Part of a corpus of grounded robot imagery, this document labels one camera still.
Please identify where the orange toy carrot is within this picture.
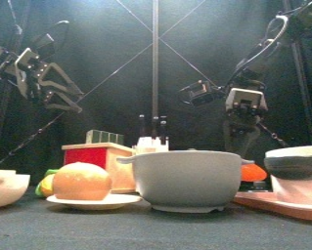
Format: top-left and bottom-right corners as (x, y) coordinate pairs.
(240, 163), (269, 183)

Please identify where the grey toy pot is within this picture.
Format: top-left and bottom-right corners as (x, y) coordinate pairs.
(115, 148), (255, 214)

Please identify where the dark green block row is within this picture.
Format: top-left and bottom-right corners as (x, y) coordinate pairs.
(84, 129), (126, 146)

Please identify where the small dark toy base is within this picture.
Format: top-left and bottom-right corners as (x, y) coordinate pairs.
(237, 180), (273, 193)

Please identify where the white knife block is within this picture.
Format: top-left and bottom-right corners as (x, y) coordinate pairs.
(133, 136), (172, 155)

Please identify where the red wooden box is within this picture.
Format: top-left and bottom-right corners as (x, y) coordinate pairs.
(60, 142), (137, 194)

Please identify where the wooden tray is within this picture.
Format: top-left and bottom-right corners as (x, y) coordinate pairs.
(232, 190), (312, 223)

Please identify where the round orange toy bun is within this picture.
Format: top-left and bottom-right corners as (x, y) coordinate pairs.
(51, 161), (114, 202)

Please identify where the yellow green toy corn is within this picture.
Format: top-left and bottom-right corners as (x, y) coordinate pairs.
(34, 168), (62, 198)

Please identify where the white bowl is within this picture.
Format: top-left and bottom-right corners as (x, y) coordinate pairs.
(0, 169), (31, 211)

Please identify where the white plate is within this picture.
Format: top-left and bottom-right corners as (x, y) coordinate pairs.
(46, 192), (143, 212)

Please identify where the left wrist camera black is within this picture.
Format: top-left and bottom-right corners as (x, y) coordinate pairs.
(30, 20), (72, 62)

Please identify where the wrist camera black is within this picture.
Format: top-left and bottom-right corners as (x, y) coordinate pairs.
(178, 80), (228, 107)
(30, 20), (72, 62)

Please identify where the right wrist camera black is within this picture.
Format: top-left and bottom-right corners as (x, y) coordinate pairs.
(178, 80), (228, 107)

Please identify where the dark frame post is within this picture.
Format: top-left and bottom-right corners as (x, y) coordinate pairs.
(283, 0), (312, 146)

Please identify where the black knife handle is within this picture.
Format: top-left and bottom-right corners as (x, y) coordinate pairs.
(137, 113), (146, 139)
(150, 115), (160, 139)
(160, 115), (169, 145)

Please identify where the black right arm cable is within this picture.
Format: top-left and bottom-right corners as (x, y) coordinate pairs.
(232, 14), (291, 79)

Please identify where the vertical metal frame pole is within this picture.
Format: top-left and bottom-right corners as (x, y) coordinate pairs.
(151, 0), (161, 119)

